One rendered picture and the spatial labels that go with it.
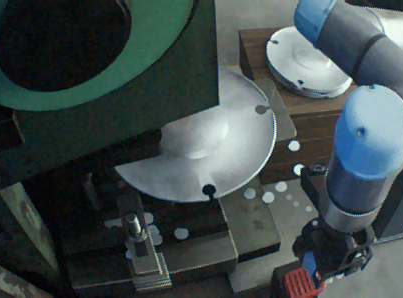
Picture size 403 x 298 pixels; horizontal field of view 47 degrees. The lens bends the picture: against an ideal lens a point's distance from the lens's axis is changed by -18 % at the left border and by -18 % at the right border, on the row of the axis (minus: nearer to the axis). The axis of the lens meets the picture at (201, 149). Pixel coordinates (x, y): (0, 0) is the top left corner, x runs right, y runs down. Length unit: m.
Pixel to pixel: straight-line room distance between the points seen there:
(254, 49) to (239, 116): 0.75
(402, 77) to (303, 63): 1.11
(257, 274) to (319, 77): 0.78
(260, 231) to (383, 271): 0.82
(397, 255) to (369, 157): 1.34
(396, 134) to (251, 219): 0.61
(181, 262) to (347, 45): 0.51
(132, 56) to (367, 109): 0.19
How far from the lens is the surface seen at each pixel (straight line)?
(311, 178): 0.64
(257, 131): 0.92
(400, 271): 1.73
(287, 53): 1.63
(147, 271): 0.83
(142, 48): 0.35
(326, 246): 0.59
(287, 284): 0.81
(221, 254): 0.89
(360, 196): 0.47
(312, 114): 1.53
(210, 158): 0.89
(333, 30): 0.54
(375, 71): 0.51
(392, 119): 0.43
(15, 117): 0.40
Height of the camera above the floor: 1.52
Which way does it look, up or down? 55 degrees down
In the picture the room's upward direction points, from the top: 4 degrees counter-clockwise
